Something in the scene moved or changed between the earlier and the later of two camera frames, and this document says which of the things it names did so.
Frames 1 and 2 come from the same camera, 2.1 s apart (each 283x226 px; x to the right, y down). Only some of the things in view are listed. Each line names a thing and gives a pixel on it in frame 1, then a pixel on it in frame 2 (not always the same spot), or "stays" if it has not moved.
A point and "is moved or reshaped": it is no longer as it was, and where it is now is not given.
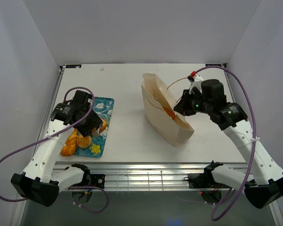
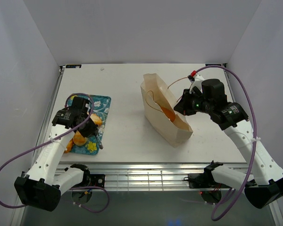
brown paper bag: (160, 113) stays
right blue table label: (215, 65) stays
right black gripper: (182, 107) stays
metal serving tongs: (95, 132) is moved or reshaped
